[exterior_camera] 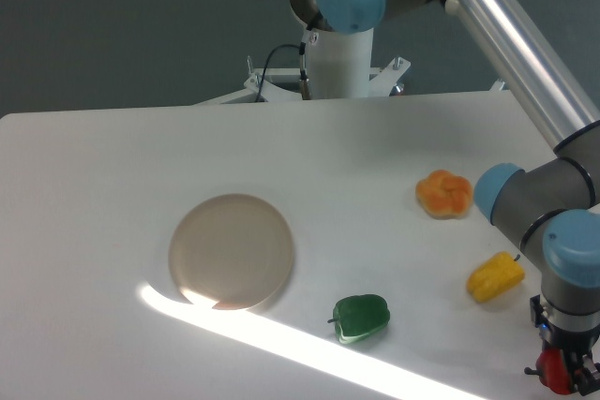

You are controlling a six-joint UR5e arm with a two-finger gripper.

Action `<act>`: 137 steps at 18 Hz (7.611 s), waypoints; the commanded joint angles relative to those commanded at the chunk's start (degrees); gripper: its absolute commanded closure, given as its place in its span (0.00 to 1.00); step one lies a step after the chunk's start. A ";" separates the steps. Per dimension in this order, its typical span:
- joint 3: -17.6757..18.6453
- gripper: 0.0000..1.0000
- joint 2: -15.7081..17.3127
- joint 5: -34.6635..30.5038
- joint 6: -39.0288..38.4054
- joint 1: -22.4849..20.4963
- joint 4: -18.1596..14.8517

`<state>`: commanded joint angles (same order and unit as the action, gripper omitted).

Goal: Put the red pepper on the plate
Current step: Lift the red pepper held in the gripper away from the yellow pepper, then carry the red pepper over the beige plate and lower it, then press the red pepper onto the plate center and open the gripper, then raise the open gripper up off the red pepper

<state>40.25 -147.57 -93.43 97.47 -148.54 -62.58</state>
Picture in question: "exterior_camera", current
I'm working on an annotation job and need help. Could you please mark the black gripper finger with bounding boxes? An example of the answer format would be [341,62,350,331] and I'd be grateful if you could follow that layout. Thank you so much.
[565,352,599,395]

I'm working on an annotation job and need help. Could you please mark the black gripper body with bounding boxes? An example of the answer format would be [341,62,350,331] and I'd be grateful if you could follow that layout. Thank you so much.
[530,295,599,368]

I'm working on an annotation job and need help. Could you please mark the red bell pepper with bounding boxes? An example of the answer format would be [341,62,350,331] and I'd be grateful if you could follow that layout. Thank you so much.
[524,348,575,395]

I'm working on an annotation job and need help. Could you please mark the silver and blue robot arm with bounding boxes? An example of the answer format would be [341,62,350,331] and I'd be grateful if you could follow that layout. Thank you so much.
[290,0,599,395]

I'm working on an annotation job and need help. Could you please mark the yellow bell pepper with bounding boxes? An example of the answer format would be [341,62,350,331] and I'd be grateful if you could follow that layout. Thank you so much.
[466,252,525,303]

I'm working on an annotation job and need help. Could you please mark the green bell pepper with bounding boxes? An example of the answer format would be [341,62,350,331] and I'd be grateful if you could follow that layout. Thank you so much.
[327,294,391,345]

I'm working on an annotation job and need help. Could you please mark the beige round plate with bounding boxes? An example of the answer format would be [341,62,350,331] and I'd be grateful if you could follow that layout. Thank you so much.
[169,194,294,310]

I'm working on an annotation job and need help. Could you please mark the orange bread roll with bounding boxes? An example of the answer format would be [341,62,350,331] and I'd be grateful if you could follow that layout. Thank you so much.
[415,170,473,218]

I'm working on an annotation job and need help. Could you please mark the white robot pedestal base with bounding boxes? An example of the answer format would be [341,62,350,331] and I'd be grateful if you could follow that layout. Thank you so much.
[201,29,412,105]

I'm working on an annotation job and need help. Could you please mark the black cable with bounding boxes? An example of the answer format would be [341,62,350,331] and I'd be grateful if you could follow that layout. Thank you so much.
[255,10,324,102]

